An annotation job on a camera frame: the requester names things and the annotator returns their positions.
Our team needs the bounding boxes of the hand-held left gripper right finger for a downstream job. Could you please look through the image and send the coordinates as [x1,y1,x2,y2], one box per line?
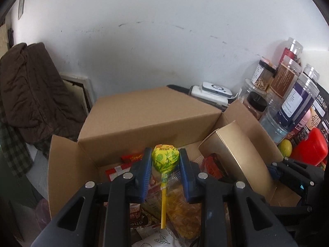
[178,148,299,247]

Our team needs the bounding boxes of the tall clear jar red contents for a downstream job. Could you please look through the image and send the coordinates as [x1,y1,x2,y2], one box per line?
[279,37,304,62]

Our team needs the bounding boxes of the clear jar with clear lid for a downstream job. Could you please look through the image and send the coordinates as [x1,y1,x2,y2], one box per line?
[303,64,320,80]

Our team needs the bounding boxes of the wide clear spice jar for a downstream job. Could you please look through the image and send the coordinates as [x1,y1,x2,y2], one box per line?
[259,105,291,144]

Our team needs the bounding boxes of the brown quilted jacket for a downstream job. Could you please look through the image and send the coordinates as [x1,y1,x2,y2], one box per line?
[0,42,89,144]

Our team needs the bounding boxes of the clear packet of yellow crackers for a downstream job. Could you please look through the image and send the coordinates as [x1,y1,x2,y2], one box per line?
[167,177,203,240]

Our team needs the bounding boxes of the white printed cloth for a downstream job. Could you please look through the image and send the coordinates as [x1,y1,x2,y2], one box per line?
[26,144,49,193]

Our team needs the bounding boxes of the red and white snack packet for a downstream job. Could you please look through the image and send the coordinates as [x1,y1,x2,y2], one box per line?
[105,164,134,183]

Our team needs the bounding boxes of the dark red plastic bag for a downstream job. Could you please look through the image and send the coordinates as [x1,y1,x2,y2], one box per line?
[35,198,52,227]

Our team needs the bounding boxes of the empty clear jar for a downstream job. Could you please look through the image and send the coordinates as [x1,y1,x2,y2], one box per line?
[238,78,260,101]

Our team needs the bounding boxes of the pink bottle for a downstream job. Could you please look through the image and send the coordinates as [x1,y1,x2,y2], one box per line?
[295,109,313,134]

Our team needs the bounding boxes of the white leaf-print snack packet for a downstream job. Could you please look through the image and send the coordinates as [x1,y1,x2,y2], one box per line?
[131,228,180,247]

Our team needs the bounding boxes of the small kraft box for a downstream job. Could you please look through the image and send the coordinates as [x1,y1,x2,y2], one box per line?
[198,120,277,206]

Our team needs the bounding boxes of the green plaid cloth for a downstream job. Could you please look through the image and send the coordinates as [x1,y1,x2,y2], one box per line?
[0,103,34,178]

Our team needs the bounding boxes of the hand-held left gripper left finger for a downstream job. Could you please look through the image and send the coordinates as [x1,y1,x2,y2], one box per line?
[31,147,153,247]

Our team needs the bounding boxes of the yellow lollipop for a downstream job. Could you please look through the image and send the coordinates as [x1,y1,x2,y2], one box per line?
[151,144,180,229]

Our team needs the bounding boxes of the white electronic device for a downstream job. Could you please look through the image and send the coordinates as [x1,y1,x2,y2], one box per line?
[190,82,233,105]

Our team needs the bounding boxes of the yellow-green lime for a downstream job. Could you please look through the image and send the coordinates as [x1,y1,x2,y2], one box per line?
[278,139,293,157]

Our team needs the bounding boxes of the clear jar with brown label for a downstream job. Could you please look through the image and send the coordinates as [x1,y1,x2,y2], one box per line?
[270,55,301,98]

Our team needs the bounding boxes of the red canister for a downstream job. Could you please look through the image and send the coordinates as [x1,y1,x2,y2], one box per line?
[290,127,328,166]

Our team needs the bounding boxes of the small red snack packet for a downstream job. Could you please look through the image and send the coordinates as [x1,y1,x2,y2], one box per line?
[121,152,144,163]

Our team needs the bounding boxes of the clear jar with seeds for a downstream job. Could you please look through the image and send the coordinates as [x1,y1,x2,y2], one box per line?
[257,59,277,88]

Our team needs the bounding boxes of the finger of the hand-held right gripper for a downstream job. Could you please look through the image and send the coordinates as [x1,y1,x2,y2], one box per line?
[267,158,322,191]
[269,204,313,220]

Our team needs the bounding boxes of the white framed wall panel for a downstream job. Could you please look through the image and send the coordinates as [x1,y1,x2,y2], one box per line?
[60,75,93,114]

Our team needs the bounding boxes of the cardboard box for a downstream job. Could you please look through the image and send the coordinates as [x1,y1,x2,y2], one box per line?
[47,86,302,247]

